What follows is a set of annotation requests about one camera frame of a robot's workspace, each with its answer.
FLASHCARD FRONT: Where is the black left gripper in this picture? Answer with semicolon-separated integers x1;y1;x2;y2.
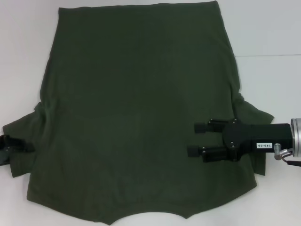
0;134;36;167

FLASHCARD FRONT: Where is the silver right cable plug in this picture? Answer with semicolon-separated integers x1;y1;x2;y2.
273;143;293;161

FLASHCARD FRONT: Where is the dark green t-shirt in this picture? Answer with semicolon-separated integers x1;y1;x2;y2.
2;1;275;226

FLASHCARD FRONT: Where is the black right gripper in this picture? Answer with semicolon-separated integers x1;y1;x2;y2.
187;119;293;163

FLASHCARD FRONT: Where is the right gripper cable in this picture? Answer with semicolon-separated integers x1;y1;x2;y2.
281;158;301;167

